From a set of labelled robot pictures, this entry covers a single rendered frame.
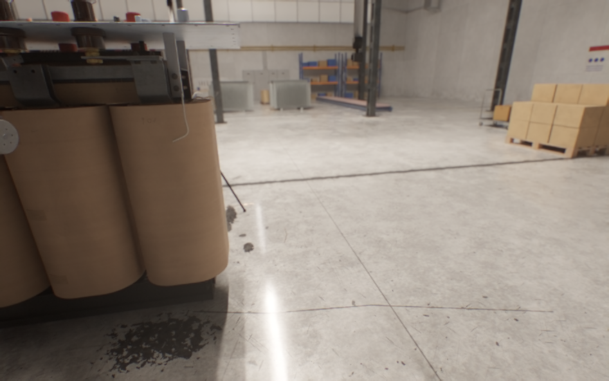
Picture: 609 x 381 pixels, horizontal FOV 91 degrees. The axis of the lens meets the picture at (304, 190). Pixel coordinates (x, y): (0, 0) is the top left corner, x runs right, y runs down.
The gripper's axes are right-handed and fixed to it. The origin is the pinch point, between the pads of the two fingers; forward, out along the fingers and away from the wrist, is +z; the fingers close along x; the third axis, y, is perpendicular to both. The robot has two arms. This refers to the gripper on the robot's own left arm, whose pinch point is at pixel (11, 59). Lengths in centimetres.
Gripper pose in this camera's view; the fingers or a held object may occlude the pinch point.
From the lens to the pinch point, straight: 160.9
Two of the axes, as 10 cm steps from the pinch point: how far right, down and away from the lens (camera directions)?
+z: 1.4, -5.2, 8.4
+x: -9.9, -0.3, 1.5
